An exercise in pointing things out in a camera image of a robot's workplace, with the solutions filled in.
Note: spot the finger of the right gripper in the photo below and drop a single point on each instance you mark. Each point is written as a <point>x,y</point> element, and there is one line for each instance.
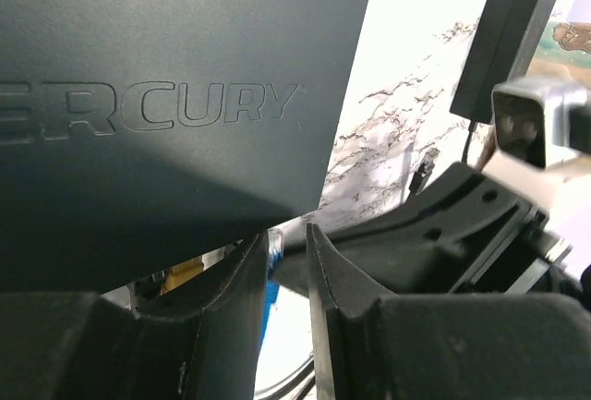
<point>441,238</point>

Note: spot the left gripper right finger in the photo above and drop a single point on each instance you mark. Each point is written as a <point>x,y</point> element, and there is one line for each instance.
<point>369,343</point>

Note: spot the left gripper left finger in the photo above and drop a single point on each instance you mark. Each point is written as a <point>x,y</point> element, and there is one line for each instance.
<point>199,341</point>

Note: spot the black power adapter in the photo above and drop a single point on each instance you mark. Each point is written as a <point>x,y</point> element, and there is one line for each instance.
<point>504,44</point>

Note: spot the black network switch box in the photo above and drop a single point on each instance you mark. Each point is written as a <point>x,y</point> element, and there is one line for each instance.
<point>137,134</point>

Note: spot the cream ceramic mug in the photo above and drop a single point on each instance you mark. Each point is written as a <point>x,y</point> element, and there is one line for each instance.
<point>563,52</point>

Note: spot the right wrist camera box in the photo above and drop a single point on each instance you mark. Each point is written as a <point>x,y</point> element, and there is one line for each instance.
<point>542,121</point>

